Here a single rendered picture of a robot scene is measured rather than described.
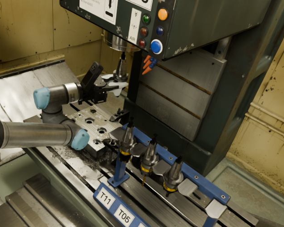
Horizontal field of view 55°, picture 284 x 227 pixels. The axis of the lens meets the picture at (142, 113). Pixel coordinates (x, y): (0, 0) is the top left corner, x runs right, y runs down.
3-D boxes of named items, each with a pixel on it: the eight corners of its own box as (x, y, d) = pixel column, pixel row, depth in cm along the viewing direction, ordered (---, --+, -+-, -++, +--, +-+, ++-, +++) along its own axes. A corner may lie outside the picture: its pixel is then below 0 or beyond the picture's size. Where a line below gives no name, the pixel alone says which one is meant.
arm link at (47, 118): (56, 143, 105) (55, 120, 98) (38, 128, 110) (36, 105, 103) (72, 133, 110) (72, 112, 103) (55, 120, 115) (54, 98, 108)
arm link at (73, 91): (61, 80, 104) (69, 91, 99) (73, 78, 106) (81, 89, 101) (62, 97, 109) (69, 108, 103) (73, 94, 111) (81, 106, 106)
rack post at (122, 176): (114, 188, 124) (122, 140, 106) (106, 181, 126) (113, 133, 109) (130, 177, 130) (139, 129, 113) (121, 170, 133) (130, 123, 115)
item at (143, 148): (136, 159, 98) (137, 158, 97) (126, 151, 100) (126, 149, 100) (149, 150, 102) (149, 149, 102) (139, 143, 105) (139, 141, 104)
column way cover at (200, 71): (192, 144, 157) (222, 62, 126) (132, 103, 179) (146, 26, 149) (196, 140, 160) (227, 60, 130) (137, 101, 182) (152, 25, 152)
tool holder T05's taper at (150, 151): (158, 158, 98) (162, 144, 94) (148, 162, 95) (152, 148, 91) (151, 150, 100) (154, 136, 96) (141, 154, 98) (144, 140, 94)
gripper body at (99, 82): (99, 92, 118) (72, 97, 112) (101, 74, 112) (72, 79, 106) (107, 102, 113) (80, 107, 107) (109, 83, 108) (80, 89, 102)
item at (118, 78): (130, 81, 114) (130, 75, 112) (117, 83, 111) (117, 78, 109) (122, 74, 118) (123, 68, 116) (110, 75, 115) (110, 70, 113)
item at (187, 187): (186, 199, 88) (187, 197, 87) (173, 188, 90) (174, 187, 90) (198, 187, 92) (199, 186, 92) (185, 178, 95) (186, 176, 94)
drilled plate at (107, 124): (96, 158, 131) (96, 151, 128) (59, 126, 144) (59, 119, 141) (129, 138, 146) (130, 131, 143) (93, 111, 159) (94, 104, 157)
